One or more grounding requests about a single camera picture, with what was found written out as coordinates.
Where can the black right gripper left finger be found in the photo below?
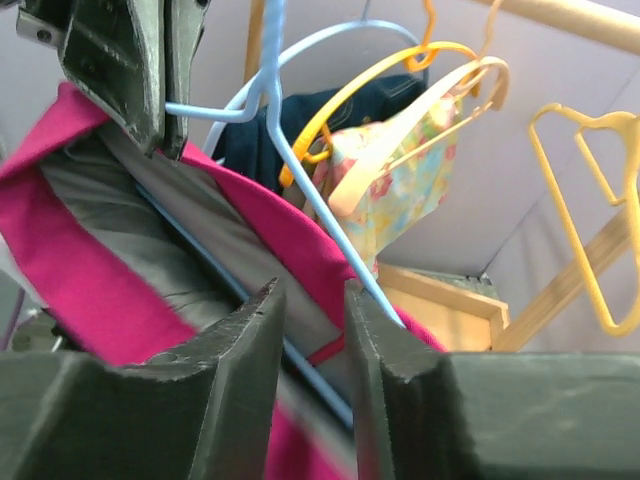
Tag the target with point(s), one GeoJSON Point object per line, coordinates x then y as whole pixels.
{"type": "Point", "coordinates": [201, 410]}

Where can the orange plastic hanger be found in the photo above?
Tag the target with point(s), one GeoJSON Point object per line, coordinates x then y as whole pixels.
{"type": "Point", "coordinates": [314, 143]}

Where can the dark denim skirt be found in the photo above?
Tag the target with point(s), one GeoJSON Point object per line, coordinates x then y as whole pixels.
{"type": "Point", "coordinates": [247, 149]}

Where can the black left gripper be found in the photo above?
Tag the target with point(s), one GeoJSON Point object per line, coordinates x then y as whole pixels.
{"type": "Point", "coordinates": [112, 51]}

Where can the cream wooden hanger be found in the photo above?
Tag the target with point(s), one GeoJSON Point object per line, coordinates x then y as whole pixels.
{"type": "Point", "coordinates": [381, 147]}

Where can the pastel floral skirt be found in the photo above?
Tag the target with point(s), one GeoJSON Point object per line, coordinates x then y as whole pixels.
{"type": "Point", "coordinates": [393, 203]}

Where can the yellow plastic hanger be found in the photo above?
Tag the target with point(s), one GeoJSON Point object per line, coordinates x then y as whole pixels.
{"type": "Point", "coordinates": [589, 215]}

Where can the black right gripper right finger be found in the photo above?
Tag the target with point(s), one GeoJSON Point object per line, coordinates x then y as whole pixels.
{"type": "Point", "coordinates": [423, 414]}

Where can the magenta pleated skirt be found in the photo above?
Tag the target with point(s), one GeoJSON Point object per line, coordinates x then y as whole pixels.
{"type": "Point", "coordinates": [135, 255]}

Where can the light blue wide hanger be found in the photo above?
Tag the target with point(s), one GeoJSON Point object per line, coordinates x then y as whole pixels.
{"type": "Point", "coordinates": [218, 68]}

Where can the blue wire hanger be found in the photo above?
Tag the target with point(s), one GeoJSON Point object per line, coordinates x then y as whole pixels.
{"type": "Point", "coordinates": [244, 106]}

